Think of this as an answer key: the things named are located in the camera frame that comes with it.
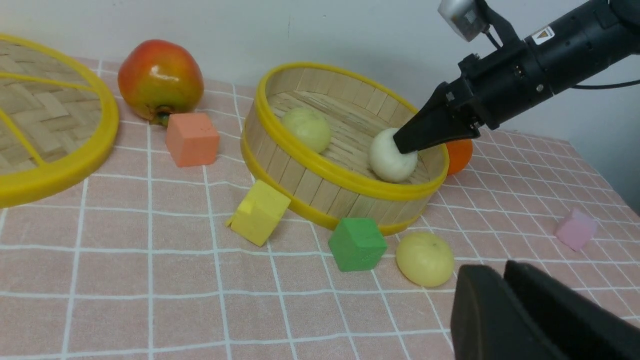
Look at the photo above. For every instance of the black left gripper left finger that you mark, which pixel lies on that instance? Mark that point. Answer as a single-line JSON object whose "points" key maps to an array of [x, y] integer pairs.
{"points": [[488, 322]]}

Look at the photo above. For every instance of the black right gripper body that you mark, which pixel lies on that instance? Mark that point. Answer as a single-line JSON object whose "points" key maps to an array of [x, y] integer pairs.
{"points": [[495, 88]]}

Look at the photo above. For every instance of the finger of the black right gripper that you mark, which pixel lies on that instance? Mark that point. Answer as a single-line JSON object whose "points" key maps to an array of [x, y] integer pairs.
{"points": [[436, 123]]}

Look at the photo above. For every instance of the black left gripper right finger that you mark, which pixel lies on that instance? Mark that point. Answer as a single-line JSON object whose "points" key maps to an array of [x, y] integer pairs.
{"points": [[580, 328]]}

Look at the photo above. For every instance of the white bun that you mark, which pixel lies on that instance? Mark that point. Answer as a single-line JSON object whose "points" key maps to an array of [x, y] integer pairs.
{"points": [[386, 161]]}

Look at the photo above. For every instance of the pale yellow front bun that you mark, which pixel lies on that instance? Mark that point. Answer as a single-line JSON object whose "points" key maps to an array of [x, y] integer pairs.
{"points": [[425, 259]]}

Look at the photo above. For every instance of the pale yellow bun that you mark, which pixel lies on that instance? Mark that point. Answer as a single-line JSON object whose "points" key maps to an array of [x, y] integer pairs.
{"points": [[309, 126], [425, 259]]}

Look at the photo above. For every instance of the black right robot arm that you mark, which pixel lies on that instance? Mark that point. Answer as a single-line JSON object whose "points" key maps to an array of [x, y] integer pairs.
{"points": [[579, 44]]}

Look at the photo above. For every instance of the yellow bamboo steamer tray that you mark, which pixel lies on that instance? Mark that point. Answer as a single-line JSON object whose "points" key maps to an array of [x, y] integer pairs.
{"points": [[337, 183]]}

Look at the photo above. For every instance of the yellow bamboo steamer lid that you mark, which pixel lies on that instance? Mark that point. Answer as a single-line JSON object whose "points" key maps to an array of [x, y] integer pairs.
{"points": [[59, 121]]}

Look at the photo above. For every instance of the orange tangerine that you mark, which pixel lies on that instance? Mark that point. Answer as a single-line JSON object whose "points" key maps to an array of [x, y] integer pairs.
{"points": [[460, 153]]}

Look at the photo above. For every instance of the pink foam block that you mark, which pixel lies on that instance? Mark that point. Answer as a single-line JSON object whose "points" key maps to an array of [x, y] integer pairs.
{"points": [[576, 229]]}

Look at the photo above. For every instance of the green foam cube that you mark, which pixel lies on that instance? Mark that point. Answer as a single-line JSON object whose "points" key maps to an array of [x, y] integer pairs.
{"points": [[357, 244]]}

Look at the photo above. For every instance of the yellow foam cube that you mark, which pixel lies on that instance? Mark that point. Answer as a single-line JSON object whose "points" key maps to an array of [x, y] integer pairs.
{"points": [[259, 213]]}

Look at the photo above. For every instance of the orange foam cube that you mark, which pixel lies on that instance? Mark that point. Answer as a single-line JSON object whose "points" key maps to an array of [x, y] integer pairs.
{"points": [[192, 139]]}

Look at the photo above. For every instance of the red yellow apple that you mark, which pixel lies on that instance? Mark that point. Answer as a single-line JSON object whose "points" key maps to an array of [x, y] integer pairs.
{"points": [[160, 78]]}

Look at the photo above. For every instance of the pink checkered tablecloth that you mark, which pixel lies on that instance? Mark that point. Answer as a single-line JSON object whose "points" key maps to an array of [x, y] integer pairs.
{"points": [[135, 262]]}

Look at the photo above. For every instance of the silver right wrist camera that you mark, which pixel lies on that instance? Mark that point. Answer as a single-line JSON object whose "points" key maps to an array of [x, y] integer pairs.
{"points": [[465, 17]]}

